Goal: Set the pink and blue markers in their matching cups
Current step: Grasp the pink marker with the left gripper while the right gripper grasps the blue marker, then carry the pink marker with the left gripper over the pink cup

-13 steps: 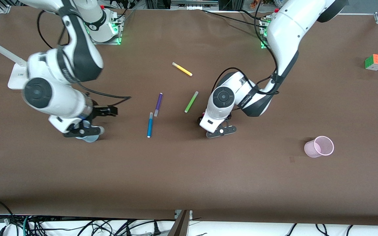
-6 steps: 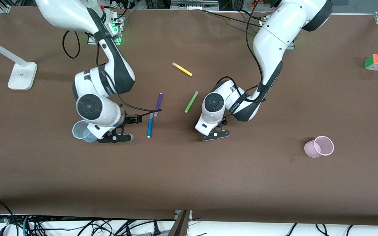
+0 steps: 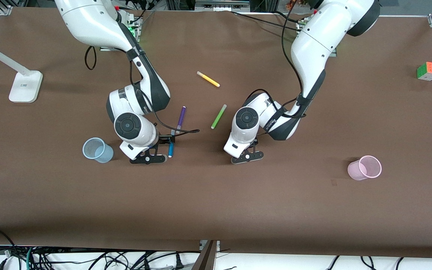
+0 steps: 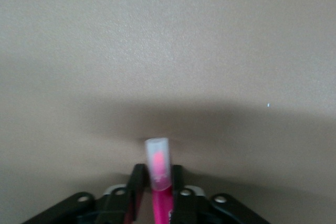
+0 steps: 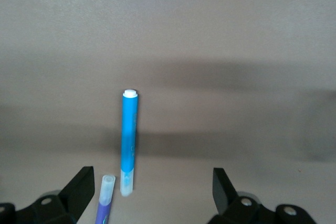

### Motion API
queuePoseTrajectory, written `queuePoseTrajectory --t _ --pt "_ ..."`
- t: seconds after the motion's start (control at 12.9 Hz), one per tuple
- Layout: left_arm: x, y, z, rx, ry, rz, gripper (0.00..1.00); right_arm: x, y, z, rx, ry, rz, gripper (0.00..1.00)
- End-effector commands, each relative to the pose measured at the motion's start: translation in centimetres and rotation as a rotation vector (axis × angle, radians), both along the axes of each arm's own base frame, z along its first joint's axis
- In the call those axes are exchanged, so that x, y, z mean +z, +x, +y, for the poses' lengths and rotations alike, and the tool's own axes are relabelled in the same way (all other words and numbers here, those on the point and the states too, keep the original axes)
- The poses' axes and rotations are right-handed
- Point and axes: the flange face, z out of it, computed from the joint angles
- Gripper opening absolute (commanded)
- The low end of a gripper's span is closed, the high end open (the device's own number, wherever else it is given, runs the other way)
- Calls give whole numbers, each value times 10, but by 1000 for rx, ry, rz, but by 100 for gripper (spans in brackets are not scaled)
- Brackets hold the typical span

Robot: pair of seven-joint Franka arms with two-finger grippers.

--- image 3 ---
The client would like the blue translucent plastic cup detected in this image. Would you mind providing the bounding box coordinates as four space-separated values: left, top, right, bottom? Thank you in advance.
82 137 114 164

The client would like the purple marker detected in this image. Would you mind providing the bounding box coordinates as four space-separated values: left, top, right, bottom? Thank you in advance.
176 106 186 134

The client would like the green highlighter marker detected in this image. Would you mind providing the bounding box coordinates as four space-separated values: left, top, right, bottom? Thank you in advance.
211 104 227 130

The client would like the yellow highlighter marker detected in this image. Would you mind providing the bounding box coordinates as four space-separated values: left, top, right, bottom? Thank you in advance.
196 71 220 88

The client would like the pink translucent plastic cup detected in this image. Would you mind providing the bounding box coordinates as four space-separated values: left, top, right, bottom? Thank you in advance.
348 155 383 181

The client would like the white desk lamp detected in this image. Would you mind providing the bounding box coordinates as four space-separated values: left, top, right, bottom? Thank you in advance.
0 37 43 103

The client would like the colourful puzzle cube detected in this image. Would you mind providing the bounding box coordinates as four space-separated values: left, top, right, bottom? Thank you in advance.
417 62 432 81

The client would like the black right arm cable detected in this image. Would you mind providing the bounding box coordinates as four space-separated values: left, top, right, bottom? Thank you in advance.
84 45 200 137

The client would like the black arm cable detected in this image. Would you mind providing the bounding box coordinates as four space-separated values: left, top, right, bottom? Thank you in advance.
243 0 308 119
84 45 200 137

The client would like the brown wooden post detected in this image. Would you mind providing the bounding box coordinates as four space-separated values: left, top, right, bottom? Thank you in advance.
192 240 218 270

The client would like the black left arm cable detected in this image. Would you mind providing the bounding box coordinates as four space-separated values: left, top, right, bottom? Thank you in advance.
243 0 308 119

